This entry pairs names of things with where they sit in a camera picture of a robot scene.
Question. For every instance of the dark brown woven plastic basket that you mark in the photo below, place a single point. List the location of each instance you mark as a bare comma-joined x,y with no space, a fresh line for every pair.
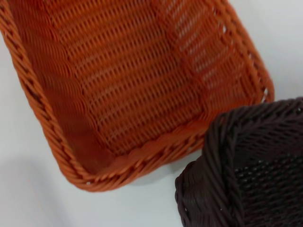
260,165

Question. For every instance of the orange woven plastic basket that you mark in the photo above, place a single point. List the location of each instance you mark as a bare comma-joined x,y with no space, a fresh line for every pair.
130,82

